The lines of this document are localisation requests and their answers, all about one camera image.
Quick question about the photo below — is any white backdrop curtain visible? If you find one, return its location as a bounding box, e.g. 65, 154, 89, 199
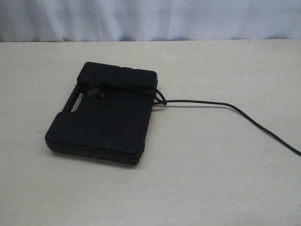
0, 0, 301, 42

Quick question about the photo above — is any black rope with loop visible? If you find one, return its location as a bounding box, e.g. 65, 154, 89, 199
85, 84, 301, 156

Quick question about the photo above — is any black plastic tool case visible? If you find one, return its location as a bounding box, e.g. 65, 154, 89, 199
45, 62, 158, 165

